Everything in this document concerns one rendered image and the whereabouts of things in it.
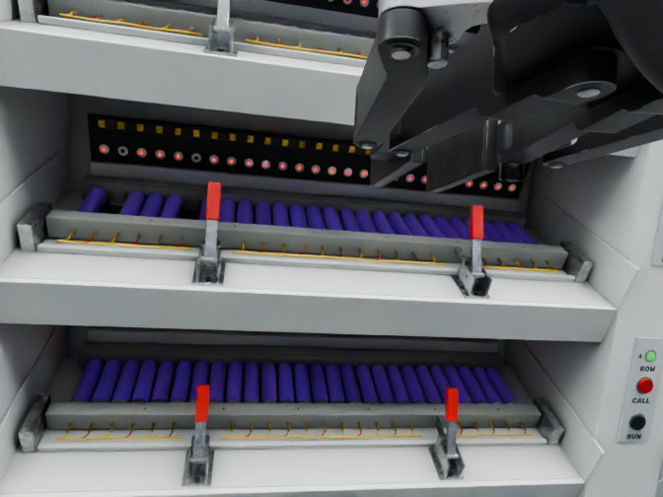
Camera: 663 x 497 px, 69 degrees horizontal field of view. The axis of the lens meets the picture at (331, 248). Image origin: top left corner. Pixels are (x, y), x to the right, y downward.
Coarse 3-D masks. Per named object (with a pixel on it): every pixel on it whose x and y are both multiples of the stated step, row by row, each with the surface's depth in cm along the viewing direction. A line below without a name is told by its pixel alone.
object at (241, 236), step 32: (64, 224) 47; (96, 224) 47; (128, 224) 47; (160, 224) 48; (192, 224) 49; (224, 224) 50; (256, 224) 51; (320, 256) 50; (384, 256) 53; (416, 256) 53; (448, 256) 54; (512, 256) 56; (544, 256) 56
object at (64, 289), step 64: (64, 192) 56; (320, 192) 61; (384, 192) 62; (448, 192) 64; (0, 256) 42; (64, 256) 45; (576, 256) 55; (0, 320) 42; (64, 320) 43; (128, 320) 44; (192, 320) 45; (256, 320) 46; (320, 320) 47; (384, 320) 48; (448, 320) 49; (512, 320) 50; (576, 320) 51
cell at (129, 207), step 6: (132, 192) 55; (138, 192) 55; (132, 198) 53; (138, 198) 54; (144, 198) 55; (126, 204) 52; (132, 204) 52; (138, 204) 53; (120, 210) 51; (126, 210) 50; (132, 210) 51; (138, 210) 52
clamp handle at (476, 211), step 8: (472, 208) 50; (480, 208) 50; (472, 216) 50; (480, 216) 50; (472, 224) 50; (480, 224) 50; (472, 232) 50; (480, 232) 50; (472, 240) 50; (480, 240) 50; (472, 248) 50; (480, 248) 50; (472, 256) 50; (480, 256) 50; (472, 264) 50; (480, 264) 50; (480, 272) 50
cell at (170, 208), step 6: (168, 198) 55; (174, 198) 55; (180, 198) 56; (168, 204) 53; (174, 204) 54; (180, 204) 55; (162, 210) 52; (168, 210) 52; (174, 210) 52; (162, 216) 51; (168, 216) 51; (174, 216) 52
